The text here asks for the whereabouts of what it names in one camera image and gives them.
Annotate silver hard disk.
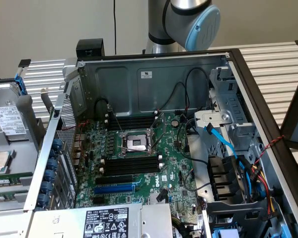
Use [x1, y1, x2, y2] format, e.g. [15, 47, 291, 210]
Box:
[0, 83, 28, 142]

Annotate grey parts rack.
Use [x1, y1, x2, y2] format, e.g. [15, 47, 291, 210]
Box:
[0, 94, 47, 214]

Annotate blue card retention clip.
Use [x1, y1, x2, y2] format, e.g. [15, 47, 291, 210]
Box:
[38, 193, 51, 208]
[42, 180, 54, 194]
[52, 138, 63, 151]
[45, 169, 57, 183]
[48, 158, 59, 172]

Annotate black box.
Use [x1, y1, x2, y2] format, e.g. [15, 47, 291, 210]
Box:
[75, 38, 106, 59]

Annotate silver locking lever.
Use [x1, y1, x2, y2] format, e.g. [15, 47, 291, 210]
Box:
[110, 108, 124, 132]
[118, 145, 151, 153]

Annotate open metal PC case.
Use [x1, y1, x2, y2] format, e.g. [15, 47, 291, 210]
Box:
[23, 48, 298, 238]

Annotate CPU socket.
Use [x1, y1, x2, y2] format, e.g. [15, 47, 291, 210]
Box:
[118, 130, 157, 158]

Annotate long black expansion slot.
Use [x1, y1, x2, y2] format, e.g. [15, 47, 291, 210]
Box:
[94, 175, 134, 186]

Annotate grey power supply unit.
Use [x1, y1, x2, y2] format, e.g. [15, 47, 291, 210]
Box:
[24, 203, 173, 238]

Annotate blue expansion slot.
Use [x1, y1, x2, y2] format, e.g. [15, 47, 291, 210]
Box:
[93, 184, 136, 195]

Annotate green Dell motherboard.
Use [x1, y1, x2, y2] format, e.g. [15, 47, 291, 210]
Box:
[74, 113, 207, 219]

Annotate silver chipset heatsink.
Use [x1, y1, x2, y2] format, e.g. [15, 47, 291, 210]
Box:
[149, 192, 171, 204]

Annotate metal disk bay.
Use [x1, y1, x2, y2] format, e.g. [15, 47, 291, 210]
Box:
[193, 66, 265, 162]

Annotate black plastic fan shroud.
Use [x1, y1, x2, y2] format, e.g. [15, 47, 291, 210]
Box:
[207, 155, 248, 203]

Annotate dark grey plastic shroud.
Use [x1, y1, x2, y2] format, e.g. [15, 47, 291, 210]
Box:
[205, 198, 298, 238]

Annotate dark framed panel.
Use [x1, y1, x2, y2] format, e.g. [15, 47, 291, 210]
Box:
[279, 65, 298, 151]

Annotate blue disk bracket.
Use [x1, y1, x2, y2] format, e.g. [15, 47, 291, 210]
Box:
[13, 72, 28, 96]

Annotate red black twisted wire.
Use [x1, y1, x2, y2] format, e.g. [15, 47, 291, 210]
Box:
[253, 135, 286, 166]
[60, 119, 91, 131]

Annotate thin black wall cable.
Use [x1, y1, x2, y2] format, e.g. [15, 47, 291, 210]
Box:
[113, 0, 117, 55]

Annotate blue flat disk wire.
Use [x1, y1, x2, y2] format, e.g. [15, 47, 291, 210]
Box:
[203, 123, 239, 159]

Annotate braided power cable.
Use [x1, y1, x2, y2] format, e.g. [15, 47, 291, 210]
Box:
[171, 215, 204, 238]

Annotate red yellow black power wires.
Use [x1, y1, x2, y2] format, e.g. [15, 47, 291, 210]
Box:
[243, 161, 280, 220]

